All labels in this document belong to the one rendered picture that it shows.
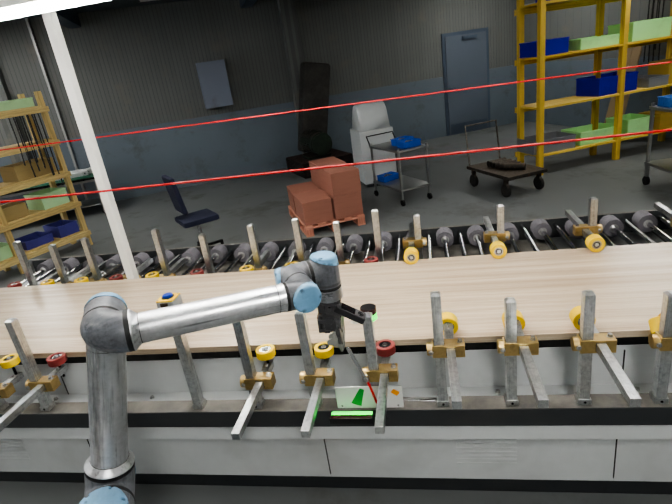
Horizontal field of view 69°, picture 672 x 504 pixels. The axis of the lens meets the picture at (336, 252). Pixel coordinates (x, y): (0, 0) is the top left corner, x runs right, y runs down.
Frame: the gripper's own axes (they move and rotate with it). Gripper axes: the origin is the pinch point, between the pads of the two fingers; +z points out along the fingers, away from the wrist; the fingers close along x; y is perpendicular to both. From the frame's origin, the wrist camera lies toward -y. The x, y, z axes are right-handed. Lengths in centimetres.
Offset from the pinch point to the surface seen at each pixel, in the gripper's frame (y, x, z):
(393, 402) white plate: -14.9, -5.4, 28.9
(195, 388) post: 66, -6, 21
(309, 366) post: 15.9, -6.1, 11.9
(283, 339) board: 31.3, -25.6, 11.4
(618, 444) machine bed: -105, -28, 70
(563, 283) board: -91, -63, 11
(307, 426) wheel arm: 11.8, 21.4, 16.7
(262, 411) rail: 38.3, -4.0, 31.5
